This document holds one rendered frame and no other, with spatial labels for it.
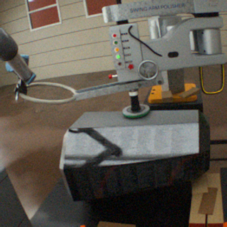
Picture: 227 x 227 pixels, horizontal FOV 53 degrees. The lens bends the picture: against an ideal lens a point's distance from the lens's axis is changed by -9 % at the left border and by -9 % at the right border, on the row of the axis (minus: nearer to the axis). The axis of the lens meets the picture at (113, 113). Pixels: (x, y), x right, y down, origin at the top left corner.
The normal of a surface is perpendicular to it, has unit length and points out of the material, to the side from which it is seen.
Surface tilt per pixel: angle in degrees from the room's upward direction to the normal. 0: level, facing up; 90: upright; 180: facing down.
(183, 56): 90
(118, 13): 90
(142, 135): 45
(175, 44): 90
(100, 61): 90
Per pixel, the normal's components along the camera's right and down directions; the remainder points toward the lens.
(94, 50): -0.25, 0.39
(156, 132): -0.29, -0.38
